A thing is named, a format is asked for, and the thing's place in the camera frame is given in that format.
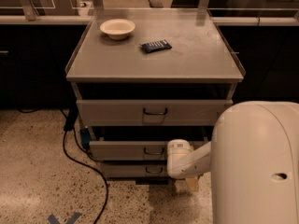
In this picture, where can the dark blue snack packet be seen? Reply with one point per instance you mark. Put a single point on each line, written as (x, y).
(155, 46)

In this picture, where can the grey drawer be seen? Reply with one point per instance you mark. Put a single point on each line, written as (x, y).
(151, 112)
(129, 150)
(133, 169)

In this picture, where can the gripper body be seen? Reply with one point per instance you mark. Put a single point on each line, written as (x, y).
(176, 160)

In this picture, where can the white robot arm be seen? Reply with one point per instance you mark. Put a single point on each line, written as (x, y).
(253, 158)

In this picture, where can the white bowl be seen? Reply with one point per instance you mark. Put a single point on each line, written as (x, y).
(117, 29)

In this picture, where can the grey top drawer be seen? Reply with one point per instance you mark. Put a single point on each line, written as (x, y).
(151, 112)

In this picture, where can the grey bottom drawer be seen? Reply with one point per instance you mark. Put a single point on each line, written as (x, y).
(133, 169)

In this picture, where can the black power strip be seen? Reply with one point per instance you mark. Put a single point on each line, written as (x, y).
(71, 118)

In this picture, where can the blue power adapter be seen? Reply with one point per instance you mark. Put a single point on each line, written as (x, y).
(85, 136)

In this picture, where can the grey drawer cabinet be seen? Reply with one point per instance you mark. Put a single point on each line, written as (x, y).
(199, 66)

